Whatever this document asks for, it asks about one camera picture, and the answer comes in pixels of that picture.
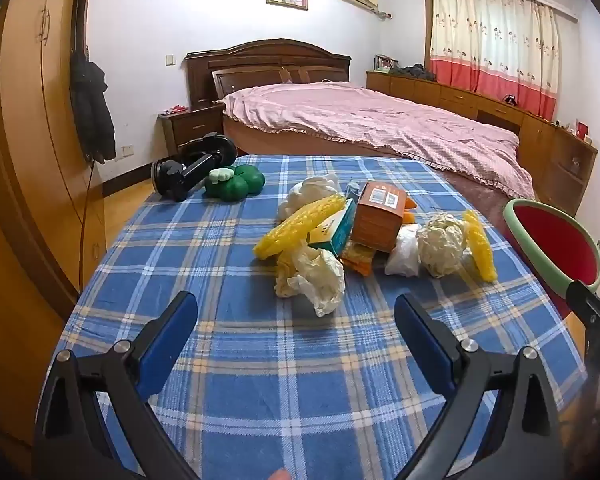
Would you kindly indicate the dark clothes pile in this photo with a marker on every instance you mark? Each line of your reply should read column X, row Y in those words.
column 412, row 73

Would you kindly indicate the white tissue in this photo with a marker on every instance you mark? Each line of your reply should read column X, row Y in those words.
column 305, row 192

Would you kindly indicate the yellow corn cob toy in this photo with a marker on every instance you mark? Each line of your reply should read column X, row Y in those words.
column 300, row 225

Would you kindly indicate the dark wooden bed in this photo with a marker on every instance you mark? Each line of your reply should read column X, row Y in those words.
column 260, row 60

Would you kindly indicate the orange cardboard box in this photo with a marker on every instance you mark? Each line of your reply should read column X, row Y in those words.
column 375, row 222

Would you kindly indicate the pink bedspread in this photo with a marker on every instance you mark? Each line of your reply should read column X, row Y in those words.
column 370, row 120

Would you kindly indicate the long low wooden cabinet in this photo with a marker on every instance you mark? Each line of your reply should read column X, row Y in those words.
column 535, row 135

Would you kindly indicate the white plastic packet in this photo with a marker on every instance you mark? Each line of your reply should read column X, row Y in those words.
column 402, row 255

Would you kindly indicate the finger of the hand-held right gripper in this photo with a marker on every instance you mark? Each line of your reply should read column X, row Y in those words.
column 582, row 297

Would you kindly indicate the row of books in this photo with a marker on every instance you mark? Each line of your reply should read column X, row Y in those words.
column 385, row 62

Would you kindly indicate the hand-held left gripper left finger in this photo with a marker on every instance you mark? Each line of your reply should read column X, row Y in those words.
column 170, row 340

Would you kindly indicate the person's left hand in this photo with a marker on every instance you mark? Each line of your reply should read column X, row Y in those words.
column 281, row 475

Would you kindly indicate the small dark desk item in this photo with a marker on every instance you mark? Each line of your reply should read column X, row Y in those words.
column 510, row 99

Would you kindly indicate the white teal cardboard box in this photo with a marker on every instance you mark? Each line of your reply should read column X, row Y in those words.
column 337, row 232

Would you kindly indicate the grey blue plastic toy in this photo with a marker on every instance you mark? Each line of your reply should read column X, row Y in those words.
column 353, row 190

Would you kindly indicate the green clover toy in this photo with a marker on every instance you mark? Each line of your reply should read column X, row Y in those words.
column 240, row 185

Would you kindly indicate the blue plaid tablecloth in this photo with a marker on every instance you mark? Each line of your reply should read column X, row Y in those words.
column 230, row 270

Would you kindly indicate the red bin with green rim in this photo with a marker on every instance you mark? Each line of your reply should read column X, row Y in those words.
column 555, row 245

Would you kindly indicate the black jacket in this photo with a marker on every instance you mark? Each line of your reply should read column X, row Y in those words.
column 92, row 110

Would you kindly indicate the cream and red curtain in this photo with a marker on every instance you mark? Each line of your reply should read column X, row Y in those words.
column 495, row 35

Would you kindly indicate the small red pink item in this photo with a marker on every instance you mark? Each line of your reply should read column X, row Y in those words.
column 175, row 109

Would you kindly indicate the orange yellow wrapper piece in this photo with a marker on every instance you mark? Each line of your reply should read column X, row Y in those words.
column 410, row 211

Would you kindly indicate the dark wooden nightstand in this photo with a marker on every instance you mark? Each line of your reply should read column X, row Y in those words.
column 195, row 127

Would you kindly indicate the wooden wardrobe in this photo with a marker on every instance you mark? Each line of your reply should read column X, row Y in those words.
column 30, row 110

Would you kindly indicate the white wall socket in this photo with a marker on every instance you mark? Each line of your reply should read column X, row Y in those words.
column 127, row 150

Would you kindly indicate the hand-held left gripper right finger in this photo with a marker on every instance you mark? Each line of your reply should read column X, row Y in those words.
column 420, row 330

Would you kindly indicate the orange snack packet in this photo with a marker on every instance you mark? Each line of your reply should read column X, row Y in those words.
column 357, row 260

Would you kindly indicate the white paper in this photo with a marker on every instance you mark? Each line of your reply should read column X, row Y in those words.
column 315, row 275

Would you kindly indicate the white paper ball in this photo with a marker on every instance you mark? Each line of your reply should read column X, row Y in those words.
column 440, row 242

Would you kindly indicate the small red box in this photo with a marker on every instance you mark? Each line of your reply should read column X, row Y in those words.
column 581, row 129

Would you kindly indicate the black suction phone holder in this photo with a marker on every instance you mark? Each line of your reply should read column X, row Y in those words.
column 190, row 170

